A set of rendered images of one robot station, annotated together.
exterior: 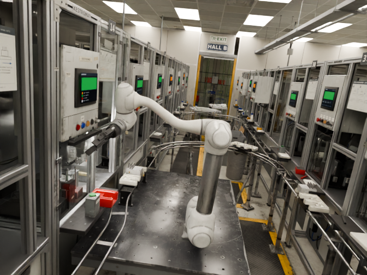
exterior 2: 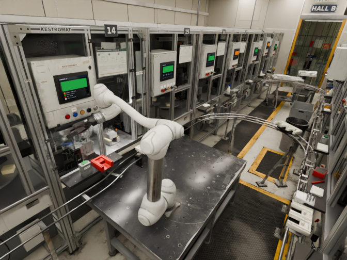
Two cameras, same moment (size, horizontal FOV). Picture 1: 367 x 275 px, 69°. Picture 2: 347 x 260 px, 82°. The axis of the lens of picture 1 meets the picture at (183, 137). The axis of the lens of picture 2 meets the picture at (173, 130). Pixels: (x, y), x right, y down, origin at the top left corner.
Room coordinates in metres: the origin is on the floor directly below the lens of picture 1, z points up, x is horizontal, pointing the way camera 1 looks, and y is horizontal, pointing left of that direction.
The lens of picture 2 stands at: (0.65, -0.81, 2.06)
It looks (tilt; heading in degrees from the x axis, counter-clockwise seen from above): 27 degrees down; 31
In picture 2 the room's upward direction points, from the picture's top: 3 degrees clockwise
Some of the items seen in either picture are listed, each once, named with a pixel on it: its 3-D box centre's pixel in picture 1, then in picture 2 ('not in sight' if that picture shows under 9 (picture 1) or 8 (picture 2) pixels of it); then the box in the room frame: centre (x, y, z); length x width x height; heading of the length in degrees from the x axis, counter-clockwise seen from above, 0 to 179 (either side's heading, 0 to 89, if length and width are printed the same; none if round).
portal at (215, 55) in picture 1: (213, 90); (310, 55); (10.10, -0.91, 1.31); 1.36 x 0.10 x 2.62; 86
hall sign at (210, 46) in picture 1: (217, 47); (323, 8); (10.05, -0.85, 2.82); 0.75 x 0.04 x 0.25; 86
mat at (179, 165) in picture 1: (192, 147); (264, 112); (6.51, -0.25, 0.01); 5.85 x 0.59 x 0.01; 176
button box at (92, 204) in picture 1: (91, 204); (84, 168); (1.41, 0.49, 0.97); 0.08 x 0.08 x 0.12; 86
